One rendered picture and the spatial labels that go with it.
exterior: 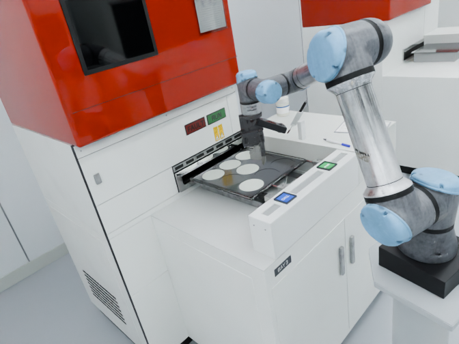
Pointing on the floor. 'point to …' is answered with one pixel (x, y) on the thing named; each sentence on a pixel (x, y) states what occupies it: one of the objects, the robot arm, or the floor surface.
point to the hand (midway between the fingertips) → (264, 161)
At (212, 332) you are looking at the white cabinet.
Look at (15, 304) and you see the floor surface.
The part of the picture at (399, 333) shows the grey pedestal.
